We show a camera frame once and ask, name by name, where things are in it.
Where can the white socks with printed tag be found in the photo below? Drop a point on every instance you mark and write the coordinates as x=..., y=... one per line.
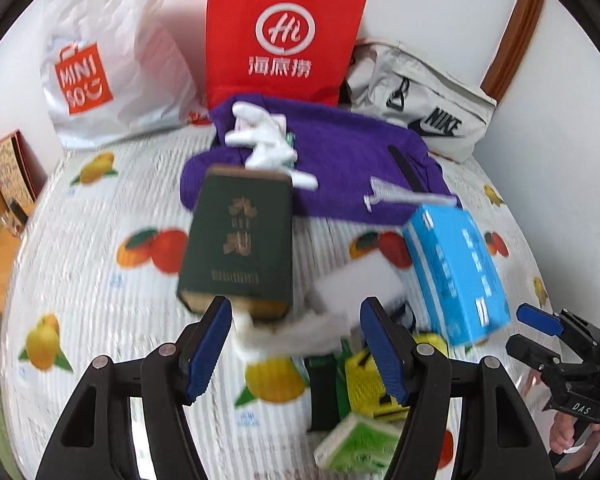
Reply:
x=262, y=142

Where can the red paper bag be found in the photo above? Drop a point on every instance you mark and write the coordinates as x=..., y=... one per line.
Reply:
x=280, y=25

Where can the person's right hand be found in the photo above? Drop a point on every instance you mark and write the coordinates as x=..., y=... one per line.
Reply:
x=565, y=440

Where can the green tissue pack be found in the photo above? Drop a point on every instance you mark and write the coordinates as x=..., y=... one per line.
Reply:
x=360, y=442

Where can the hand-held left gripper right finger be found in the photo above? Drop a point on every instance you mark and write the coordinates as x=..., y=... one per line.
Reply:
x=387, y=355

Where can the brown wooden door frame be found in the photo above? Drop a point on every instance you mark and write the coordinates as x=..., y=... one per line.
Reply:
x=517, y=35

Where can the white sponge block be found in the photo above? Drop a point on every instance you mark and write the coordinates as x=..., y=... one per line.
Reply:
x=360, y=280

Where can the yellow packet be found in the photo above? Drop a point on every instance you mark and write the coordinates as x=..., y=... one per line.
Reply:
x=362, y=380

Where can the clear plastic bag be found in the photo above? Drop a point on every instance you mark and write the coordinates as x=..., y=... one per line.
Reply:
x=405, y=195

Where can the purple towel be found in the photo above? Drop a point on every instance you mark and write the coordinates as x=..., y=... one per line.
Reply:
x=350, y=155

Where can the fruit print tablecloth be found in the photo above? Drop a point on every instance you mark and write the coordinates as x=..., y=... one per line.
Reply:
x=110, y=320

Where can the white plastic shopping bag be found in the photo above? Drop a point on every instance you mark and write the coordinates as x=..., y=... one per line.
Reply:
x=120, y=60

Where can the grey waist bag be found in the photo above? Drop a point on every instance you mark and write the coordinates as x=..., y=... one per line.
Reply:
x=430, y=95

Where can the blue tissue pack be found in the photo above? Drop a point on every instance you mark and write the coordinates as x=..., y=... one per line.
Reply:
x=455, y=270

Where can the small black stand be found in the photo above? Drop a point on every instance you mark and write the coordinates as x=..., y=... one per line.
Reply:
x=17, y=215

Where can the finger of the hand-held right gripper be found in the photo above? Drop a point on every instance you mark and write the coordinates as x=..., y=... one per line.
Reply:
x=537, y=319
x=530, y=352

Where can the brown patterned book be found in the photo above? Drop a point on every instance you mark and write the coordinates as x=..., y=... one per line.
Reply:
x=12, y=170

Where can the dark green tin box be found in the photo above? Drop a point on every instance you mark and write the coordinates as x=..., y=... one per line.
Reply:
x=237, y=240

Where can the wooden nightstand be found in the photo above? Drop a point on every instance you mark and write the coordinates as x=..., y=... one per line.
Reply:
x=0, y=275

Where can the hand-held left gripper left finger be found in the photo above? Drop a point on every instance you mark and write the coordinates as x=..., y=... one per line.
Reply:
x=207, y=355

